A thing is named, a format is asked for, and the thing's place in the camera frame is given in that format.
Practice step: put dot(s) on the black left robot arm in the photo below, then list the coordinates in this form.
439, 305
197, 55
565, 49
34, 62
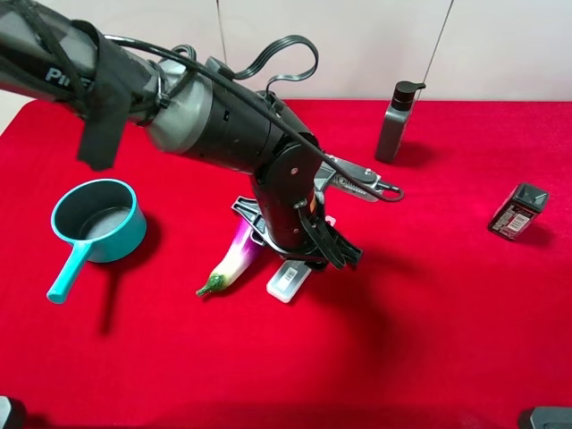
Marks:
197, 110

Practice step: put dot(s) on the red table cloth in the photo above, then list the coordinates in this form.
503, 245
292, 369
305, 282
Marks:
443, 324

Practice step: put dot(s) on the purple toy eggplant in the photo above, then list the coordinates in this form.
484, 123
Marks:
241, 254

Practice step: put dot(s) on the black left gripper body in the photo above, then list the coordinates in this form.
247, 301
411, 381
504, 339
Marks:
285, 191

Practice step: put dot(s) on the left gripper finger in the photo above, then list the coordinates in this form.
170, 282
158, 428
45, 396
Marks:
340, 252
250, 211

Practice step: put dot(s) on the grey pump bottle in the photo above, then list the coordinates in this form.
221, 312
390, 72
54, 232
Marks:
395, 120

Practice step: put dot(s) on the teal saucepan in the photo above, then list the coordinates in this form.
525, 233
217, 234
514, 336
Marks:
102, 222

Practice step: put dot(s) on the white eraser with barcode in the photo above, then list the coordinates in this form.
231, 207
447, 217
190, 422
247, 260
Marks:
287, 280

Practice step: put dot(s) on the small black red box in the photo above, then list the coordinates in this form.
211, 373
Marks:
523, 204

